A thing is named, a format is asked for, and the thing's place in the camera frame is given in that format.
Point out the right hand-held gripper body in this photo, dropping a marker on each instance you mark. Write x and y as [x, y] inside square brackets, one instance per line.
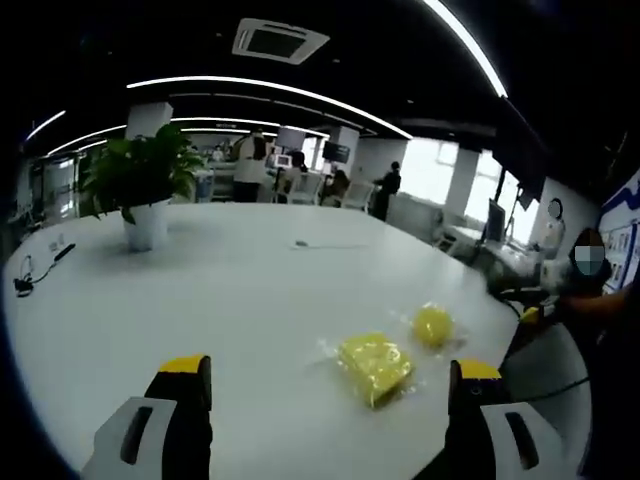
[557, 277]

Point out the white office chair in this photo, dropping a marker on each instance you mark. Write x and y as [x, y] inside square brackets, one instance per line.
[306, 189]

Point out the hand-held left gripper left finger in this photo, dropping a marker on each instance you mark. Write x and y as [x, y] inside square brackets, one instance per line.
[150, 450]

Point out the seated person at right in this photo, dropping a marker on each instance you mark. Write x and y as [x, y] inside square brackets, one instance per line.
[617, 390]

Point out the white plant pot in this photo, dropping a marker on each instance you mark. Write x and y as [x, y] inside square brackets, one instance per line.
[146, 227]

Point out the yellow square packaged cake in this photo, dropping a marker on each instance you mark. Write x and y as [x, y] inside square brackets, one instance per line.
[375, 367]

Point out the grey chair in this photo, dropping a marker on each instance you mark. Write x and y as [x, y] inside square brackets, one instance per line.
[547, 365]

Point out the blue white wall poster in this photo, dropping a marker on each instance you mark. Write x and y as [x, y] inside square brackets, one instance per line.
[622, 240]

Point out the yellow round packaged cake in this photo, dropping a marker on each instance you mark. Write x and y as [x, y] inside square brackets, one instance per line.
[432, 327]

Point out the computer monitor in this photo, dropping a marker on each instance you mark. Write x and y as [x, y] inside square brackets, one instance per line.
[496, 220]

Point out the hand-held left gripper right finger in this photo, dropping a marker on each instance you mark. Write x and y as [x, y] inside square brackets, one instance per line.
[500, 440]

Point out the green leafy plant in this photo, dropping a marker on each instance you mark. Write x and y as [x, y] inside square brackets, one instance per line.
[142, 165]

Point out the hanging dark screen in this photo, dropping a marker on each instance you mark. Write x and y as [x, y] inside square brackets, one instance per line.
[336, 151]

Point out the ceiling air conditioner vent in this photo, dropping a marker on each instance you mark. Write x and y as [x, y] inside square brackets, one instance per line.
[280, 41]

